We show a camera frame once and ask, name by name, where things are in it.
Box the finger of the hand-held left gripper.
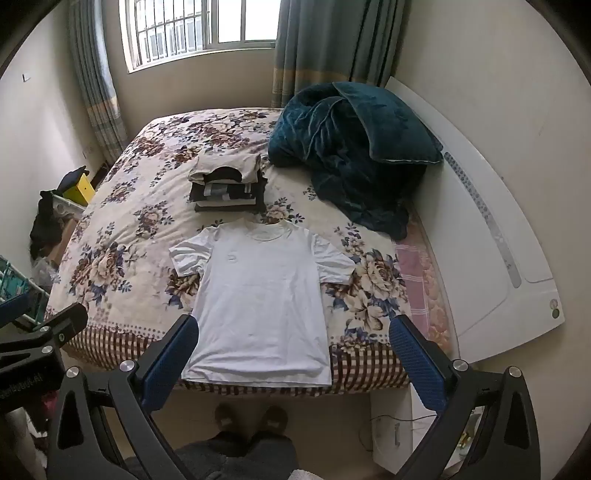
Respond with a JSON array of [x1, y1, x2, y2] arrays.
[[0, 302, 89, 370], [0, 291, 32, 329]]

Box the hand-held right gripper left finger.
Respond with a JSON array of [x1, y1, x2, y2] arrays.
[[46, 315, 200, 480]]

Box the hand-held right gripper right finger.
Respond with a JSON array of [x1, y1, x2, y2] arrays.
[[389, 315, 541, 480]]

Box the white t-shirt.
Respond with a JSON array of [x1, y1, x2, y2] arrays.
[[168, 219, 356, 387]]

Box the stack of folded clothes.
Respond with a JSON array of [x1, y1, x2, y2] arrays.
[[187, 147, 271, 214]]

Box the white bedside cabinet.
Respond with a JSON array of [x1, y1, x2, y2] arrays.
[[369, 385, 414, 467]]

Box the grey slipper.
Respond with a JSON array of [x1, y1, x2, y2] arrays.
[[256, 405, 289, 435], [215, 404, 243, 432]]

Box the cardboard box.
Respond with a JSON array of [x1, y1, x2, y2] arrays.
[[46, 217, 80, 269]]

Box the pink striped towel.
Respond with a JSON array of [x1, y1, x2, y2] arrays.
[[394, 240, 453, 352]]

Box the black cloth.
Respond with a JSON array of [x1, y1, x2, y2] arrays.
[[30, 189, 63, 259]]

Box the person's grey trouser legs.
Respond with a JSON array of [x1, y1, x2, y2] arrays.
[[124, 429, 296, 480]]

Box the white headboard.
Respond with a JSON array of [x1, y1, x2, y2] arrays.
[[383, 76, 566, 365]]

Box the yellow box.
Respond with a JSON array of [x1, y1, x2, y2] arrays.
[[58, 166, 95, 206]]

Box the floral bedsheet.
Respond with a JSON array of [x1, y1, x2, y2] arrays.
[[46, 107, 455, 398]]

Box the teal plush blanket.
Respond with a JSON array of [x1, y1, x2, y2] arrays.
[[268, 82, 445, 241]]

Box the grey-green curtain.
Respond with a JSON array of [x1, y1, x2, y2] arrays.
[[272, 0, 402, 108], [68, 0, 130, 162]]

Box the barred window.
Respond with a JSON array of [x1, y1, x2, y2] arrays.
[[117, 0, 282, 73]]

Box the green wire rack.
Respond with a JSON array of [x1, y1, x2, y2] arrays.
[[0, 256, 51, 330]]

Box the thin black cable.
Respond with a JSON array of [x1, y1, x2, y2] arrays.
[[358, 413, 437, 450]]

